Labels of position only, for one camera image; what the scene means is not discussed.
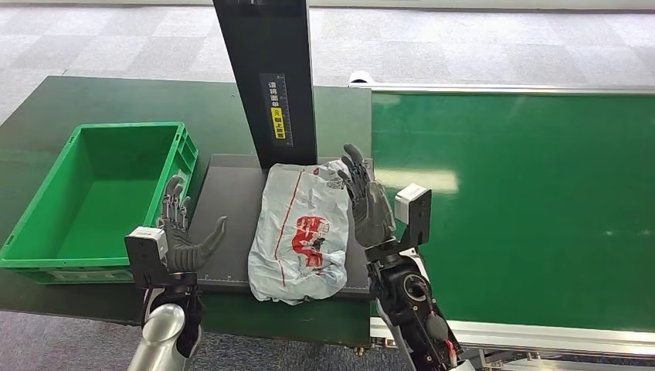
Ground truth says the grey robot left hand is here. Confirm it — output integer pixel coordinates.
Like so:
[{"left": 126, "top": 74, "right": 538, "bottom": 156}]
[{"left": 155, "top": 175, "right": 229, "bottom": 274}]

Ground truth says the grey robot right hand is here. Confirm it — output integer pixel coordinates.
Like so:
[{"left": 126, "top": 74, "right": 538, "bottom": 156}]
[{"left": 336, "top": 144, "right": 398, "bottom": 250}]

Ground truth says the white plastic package red print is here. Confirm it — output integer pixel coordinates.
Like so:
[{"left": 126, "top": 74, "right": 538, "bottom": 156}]
[{"left": 247, "top": 159, "right": 354, "bottom": 307}]

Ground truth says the grey machine scale platform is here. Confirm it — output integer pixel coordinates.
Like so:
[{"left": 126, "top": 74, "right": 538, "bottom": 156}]
[{"left": 189, "top": 153, "right": 372, "bottom": 301}]

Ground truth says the green conveyor belt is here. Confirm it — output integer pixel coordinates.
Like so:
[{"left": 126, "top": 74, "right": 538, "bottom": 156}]
[{"left": 370, "top": 90, "right": 655, "bottom": 334}]

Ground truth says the black machine column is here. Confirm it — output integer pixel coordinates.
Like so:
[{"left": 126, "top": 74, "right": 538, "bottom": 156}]
[{"left": 212, "top": 0, "right": 318, "bottom": 170}]

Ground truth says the green plastic crate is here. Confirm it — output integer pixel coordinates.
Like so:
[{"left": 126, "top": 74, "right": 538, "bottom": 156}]
[{"left": 0, "top": 121, "right": 199, "bottom": 284}]

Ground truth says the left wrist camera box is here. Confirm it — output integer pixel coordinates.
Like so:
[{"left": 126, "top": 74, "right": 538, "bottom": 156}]
[{"left": 124, "top": 226, "right": 170, "bottom": 289}]

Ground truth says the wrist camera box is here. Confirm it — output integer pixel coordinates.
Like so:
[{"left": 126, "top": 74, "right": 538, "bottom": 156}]
[
  {"left": 394, "top": 183, "right": 433, "bottom": 247},
  {"left": 124, "top": 226, "right": 170, "bottom": 289}
]

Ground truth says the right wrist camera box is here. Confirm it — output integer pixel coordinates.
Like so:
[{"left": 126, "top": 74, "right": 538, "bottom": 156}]
[{"left": 394, "top": 183, "right": 433, "bottom": 247}]

